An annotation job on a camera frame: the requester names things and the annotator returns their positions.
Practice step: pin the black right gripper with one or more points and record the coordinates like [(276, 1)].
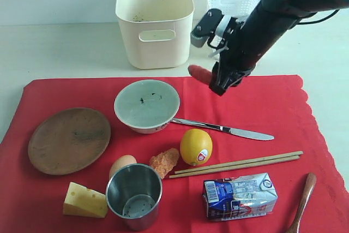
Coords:
[(229, 71)]

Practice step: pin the red toy sausage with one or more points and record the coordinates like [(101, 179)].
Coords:
[(200, 74)]

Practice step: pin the yellow lemon with sticker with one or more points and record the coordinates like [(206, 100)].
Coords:
[(196, 147)]

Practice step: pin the orange fried chicken piece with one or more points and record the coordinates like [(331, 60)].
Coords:
[(164, 162)]

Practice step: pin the blue white milk carton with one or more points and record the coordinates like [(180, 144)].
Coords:
[(239, 197)]

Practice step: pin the yellow toy cheese wedge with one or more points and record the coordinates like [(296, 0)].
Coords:
[(84, 202)]

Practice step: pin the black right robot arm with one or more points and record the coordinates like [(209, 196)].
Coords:
[(244, 43)]

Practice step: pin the silver table knife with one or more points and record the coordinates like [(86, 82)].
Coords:
[(248, 134)]

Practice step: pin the white perforated plastic basket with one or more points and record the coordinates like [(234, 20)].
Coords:
[(239, 9)]

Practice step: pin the white ceramic bowl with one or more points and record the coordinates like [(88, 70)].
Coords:
[(147, 106)]

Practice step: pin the red tablecloth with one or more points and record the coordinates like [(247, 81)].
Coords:
[(33, 202)]

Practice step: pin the upper wooden chopstick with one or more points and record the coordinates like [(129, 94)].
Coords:
[(242, 162)]

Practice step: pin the wooden chopstick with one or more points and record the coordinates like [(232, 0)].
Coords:
[(242, 162), (236, 167)]

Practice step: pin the cream plastic bin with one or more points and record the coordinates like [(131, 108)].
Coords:
[(156, 33)]

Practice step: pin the lower wooden chopstick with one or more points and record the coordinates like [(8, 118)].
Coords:
[(236, 167)]

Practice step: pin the brown egg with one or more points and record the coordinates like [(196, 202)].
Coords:
[(120, 163)]

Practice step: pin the brown wooden spoon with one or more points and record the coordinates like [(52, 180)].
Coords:
[(306, 194)]

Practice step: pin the stainless steel cup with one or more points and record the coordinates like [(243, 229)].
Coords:
[(133, 193)]

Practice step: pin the brown wooden plate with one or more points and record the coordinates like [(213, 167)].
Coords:
[(69, 141)]

